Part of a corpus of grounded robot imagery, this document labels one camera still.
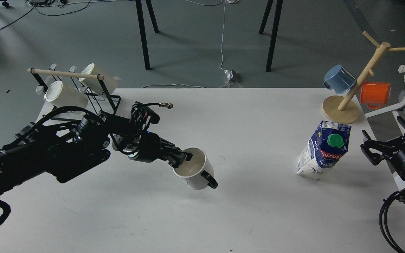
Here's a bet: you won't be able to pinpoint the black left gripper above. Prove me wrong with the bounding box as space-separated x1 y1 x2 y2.
128 132 193 168

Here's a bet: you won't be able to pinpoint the black table legs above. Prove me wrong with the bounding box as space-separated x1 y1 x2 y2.
259 0 283 72
135 0 160 71

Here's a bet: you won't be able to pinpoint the black table legs left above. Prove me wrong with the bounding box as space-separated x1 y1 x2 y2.
135 0 160 71

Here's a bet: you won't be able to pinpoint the white mug with black handle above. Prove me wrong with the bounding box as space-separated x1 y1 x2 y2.
173 147 219 190

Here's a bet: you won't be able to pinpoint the cream mug front on rack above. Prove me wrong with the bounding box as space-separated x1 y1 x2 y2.
43 80 89 108

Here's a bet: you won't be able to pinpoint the blue mug on tree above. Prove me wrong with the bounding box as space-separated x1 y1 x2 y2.
323 64 357 94

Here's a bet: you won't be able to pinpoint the black table legs right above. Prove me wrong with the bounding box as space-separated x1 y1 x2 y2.
259 0 283 72

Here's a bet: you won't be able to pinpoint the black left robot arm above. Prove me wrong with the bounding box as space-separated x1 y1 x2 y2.
0 102 193 226

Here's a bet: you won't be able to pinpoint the white cable on floor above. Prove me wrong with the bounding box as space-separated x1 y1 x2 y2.
141 0 240 89

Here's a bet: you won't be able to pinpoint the orange mug on tree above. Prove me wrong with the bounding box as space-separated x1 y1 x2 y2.
359 82 392 110

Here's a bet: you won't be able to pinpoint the black wire mug rack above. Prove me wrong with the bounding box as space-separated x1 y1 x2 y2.
27 64 122 113

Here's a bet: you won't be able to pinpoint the cream mug on rack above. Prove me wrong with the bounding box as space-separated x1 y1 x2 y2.
43 80 89 108
79 63 119 96

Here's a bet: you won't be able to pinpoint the blue white milk carton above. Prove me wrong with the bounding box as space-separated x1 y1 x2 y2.
297 121 352 180

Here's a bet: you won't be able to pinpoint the white power plug adapter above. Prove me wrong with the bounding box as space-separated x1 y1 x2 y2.
224 69 241 83

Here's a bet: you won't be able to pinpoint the cream mug rear on rack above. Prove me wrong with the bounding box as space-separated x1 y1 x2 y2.
79 63 119 96

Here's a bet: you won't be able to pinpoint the black cables on floor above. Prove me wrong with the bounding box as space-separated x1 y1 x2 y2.
0 0 118 48

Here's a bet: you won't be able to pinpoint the wooden mug tree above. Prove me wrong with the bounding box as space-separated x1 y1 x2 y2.
321 31 405 124

